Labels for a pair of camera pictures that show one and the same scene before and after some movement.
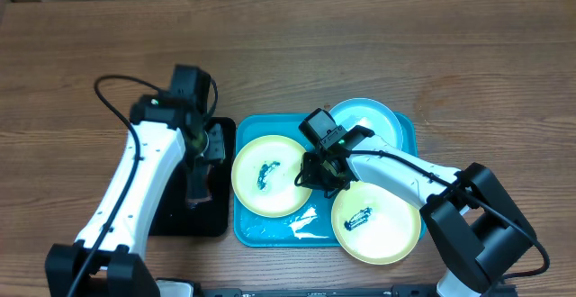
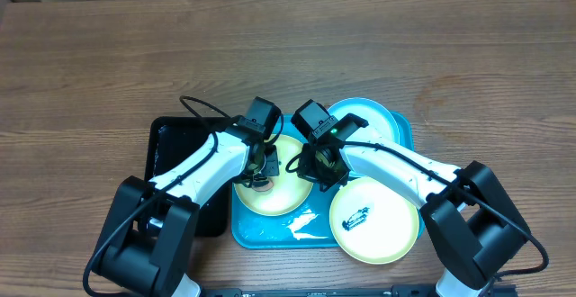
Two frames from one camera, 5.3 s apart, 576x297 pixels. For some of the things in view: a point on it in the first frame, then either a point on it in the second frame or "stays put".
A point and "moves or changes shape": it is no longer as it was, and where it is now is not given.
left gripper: [206, 160] -> [273, 169]
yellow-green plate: [264, 175] stays put
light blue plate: [371, 114] stays put
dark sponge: [199, 179] moves or changes shape
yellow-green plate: [374, 224] stays put
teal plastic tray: [312, 226] stays put
